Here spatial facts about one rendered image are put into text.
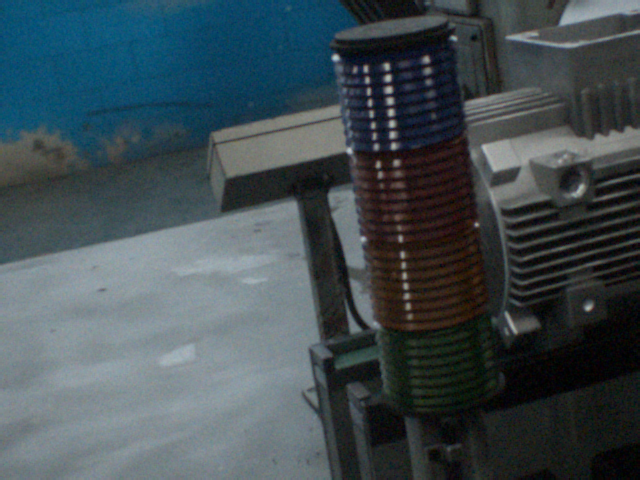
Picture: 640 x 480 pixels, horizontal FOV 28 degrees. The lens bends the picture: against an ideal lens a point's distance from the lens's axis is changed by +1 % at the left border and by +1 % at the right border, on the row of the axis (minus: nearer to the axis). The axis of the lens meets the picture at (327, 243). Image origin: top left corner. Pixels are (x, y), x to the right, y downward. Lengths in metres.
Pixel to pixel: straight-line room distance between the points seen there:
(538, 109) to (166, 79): 5.69
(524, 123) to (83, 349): 0.74
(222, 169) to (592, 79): 0.35
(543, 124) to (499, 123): 0.04
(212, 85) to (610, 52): 5.73
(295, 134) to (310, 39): 5.57
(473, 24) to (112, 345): 0.57
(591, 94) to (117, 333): 0.78
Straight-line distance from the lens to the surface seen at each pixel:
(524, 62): 0.99
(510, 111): 0.94
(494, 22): 1.51
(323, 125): 1.15
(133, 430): 1.27
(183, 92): 6.61
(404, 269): 0.60
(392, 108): 0.58
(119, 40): 6.54
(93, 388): 1.39
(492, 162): 0.89
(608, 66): 0.95
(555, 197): 0.89
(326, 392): 1.01
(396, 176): 0.59
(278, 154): 1.13
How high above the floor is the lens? 1.30
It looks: 16 degrees down
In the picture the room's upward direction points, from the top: 9 degrees counter-clockwise
